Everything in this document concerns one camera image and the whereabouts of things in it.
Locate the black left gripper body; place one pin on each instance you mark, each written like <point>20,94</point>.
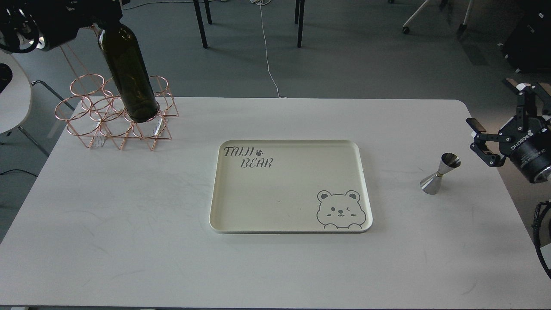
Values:
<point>71,15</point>

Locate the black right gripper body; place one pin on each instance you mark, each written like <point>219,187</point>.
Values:
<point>530,149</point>

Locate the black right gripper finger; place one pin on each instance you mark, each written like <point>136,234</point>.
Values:
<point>479,145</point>
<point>526,100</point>

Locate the steel double jigger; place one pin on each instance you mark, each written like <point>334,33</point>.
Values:
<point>432,184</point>

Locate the dark green wine bottle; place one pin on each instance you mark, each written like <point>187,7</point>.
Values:
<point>121,51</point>

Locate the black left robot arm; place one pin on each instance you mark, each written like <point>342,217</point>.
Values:
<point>28,25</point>

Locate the black equipment case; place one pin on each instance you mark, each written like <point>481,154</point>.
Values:
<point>528,47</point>

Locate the white round side table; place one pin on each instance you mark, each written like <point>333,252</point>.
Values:
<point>16,97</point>

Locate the cream tray with bear print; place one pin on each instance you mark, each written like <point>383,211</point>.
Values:
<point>290,186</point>

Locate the copper wire bottle rack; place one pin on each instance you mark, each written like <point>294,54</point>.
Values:
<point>96,116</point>

